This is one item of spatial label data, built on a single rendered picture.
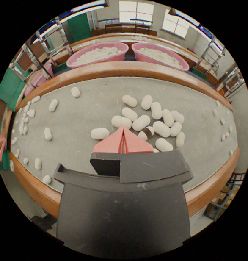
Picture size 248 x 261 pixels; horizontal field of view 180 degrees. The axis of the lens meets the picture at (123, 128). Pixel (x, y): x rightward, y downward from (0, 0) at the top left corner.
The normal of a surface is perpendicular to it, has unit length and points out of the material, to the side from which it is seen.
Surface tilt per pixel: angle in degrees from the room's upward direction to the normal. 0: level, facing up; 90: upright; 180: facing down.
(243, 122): 90
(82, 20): 90
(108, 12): 90
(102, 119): 0
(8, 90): 90
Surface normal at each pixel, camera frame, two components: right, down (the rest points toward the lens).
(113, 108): 0.00, -0.24
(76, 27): 0.04, 0.97
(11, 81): 1.00, -0.01
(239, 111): -1.00, 0.04
